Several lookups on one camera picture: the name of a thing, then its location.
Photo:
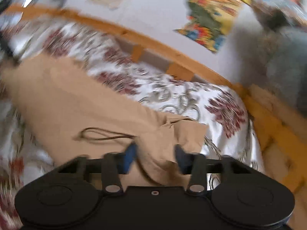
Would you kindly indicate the wooden bed frame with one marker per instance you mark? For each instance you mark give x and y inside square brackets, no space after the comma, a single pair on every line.
[275,122]

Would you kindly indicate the floral white bedspread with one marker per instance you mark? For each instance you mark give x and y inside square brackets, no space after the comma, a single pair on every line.
[23,159]

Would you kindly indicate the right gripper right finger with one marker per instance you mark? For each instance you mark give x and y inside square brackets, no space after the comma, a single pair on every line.
[184,160]

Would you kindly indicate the striped grey clothes pile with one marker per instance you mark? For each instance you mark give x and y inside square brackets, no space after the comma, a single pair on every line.
[282,50]

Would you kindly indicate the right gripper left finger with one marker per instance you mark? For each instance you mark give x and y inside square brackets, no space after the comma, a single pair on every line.
[128,157]

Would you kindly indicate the cartoon poster lower centre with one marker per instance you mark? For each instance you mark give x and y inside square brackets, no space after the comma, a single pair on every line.
[210,21]

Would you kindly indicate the beige trousers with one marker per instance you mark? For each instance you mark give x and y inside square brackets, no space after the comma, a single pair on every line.
[72,114]

